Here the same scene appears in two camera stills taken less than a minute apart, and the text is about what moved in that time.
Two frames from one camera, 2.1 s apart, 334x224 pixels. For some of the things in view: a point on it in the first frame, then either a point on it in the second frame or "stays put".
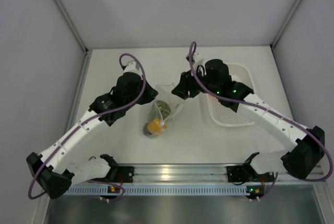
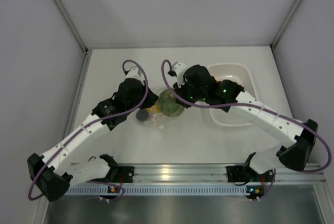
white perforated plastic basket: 222,114 stays put
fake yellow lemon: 154,126 → 154,109
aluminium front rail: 199,174 stays put
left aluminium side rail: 71,119 stays put
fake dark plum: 146,131 → 142,114
